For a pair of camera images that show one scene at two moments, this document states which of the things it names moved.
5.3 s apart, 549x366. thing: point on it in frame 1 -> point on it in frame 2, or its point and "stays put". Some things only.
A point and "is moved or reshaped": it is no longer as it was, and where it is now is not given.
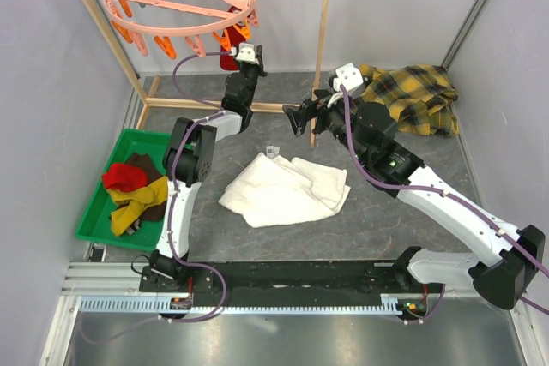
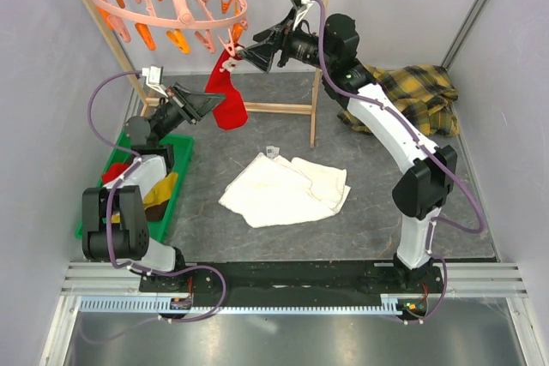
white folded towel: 276,191 stays put
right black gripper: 299,115 -> 261,55
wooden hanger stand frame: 145,87 stays put
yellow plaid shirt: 420,96 stays put
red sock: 230,38 is moved or reshaped
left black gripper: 260,67 -> 193,105
